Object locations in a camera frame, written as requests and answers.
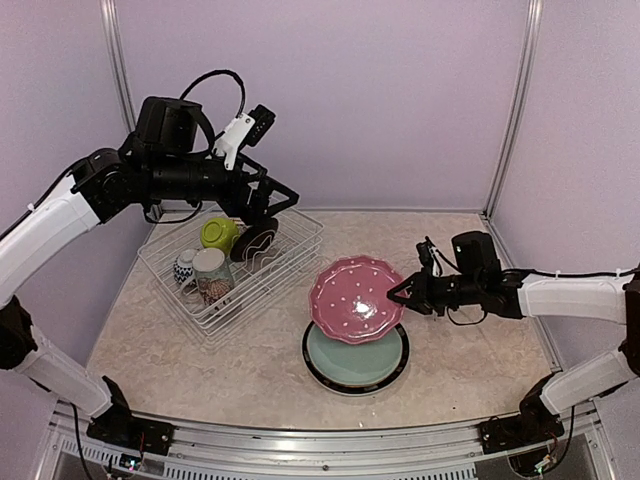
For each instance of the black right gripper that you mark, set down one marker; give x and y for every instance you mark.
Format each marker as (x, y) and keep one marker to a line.
(421, 290)

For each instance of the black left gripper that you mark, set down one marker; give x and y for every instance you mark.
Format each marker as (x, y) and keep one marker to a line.
(255, 209)

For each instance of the pink dotted scalloped plate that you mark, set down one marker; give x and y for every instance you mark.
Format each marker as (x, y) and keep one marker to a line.
(348, 300)

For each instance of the light teal flower plate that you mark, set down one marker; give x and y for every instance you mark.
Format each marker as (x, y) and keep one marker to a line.
(354, 365)

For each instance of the black rimmed striped plate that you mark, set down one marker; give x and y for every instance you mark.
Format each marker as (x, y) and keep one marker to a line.
(395, 375)

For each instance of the red teal floral plate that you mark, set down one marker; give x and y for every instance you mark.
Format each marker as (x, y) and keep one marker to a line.
(349, 391)

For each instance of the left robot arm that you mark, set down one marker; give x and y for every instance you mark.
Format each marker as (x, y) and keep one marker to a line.
(173, 153)

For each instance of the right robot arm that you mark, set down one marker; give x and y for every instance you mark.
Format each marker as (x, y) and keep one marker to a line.
(480, 280)

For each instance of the black wavy line bowl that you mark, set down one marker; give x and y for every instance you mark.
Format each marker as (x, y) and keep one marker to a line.
(246, 247)

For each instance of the lime green bowl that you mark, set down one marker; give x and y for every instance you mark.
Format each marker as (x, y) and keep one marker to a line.
(220, 233)

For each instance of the seashell print mug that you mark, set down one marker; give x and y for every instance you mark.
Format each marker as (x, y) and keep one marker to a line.
(211, 277)

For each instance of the blue white patterned cup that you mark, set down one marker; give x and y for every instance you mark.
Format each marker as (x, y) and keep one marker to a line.
(183, 266)

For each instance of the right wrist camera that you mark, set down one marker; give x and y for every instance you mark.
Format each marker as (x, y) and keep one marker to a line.
(428, 257)

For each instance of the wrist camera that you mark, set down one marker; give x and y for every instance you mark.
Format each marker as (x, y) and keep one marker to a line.
(247, 129)
(428, 257)

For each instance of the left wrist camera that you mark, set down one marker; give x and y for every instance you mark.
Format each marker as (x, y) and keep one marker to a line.
(247, 129)

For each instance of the white wire dish rack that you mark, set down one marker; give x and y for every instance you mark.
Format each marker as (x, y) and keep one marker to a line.
(293, 252)

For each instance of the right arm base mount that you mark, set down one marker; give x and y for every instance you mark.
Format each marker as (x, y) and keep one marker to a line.
(520, 425)

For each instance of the aluminium front rail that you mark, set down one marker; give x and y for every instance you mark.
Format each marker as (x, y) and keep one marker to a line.
(199, 450)

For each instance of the left aluminium corner post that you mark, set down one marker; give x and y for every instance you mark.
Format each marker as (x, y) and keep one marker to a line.
(110, 23)

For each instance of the aluminium corner post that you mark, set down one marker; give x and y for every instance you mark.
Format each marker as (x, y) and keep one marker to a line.
(110, 23)
(517, 108)

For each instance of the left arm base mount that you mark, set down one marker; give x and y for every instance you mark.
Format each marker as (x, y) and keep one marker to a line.
(118, 426)

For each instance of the right aluminium corner post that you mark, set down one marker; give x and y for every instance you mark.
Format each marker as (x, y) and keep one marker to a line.
(517, 108)

